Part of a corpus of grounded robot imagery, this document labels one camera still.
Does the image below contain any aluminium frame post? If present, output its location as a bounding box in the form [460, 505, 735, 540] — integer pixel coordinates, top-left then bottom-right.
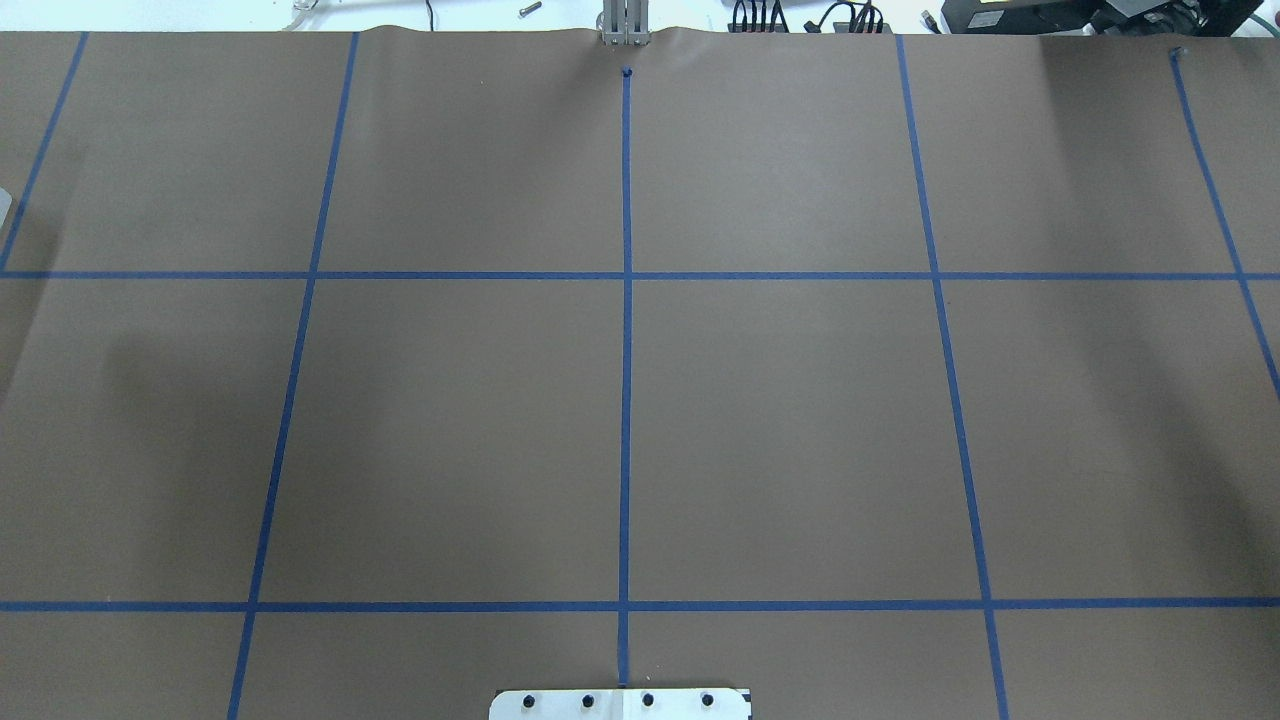
[598, 0, 652, 47]

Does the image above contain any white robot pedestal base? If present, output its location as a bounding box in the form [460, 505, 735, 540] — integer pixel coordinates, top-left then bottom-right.
[488, 687, 754, 719]

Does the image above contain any clear plastic storage box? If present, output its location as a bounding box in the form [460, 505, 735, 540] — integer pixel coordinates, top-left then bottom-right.
[0, 188, 13, 225]

